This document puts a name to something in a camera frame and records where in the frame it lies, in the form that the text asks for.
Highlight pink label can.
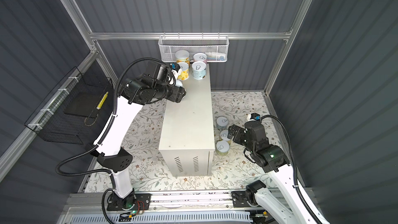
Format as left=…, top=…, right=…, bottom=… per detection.
left=193, top=53, right=207, bottom=64
left=175, top=80, right=183, bottom=87

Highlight yellow label can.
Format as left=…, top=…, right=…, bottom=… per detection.
left=177, top=62, right=189, bottom=81

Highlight teal can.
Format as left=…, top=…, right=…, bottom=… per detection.
left=216, top=116, right=229, bottom=131
left=191, top=61, right=207, bottom=80
left=220, top=129, right=231, bottom=144

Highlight green orange label can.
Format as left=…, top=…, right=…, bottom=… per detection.
left=175, top=50, right=190, bottom=65

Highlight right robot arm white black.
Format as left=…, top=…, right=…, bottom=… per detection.
left=228, top=113, right=328, bottom=224

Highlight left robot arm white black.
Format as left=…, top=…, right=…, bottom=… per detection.
left=56, top=58, right=186, bottom=211

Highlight white metal cabinet counter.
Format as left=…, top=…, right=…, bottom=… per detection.
left=159, top=71, right=215, bottom=177

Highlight tubes in white basket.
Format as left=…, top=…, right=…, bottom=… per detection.
left=205, top=52, right=227, bottom=62

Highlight white wire mesh basket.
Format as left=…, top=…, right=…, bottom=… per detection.
left=158, top=36, right=230, bottom=63

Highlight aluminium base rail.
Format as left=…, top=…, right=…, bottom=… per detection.
left=57, top=189, right=264, bottom=224

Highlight black wire wall basket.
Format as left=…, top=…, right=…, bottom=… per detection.
left=24, top=67, right=114, bottom=145

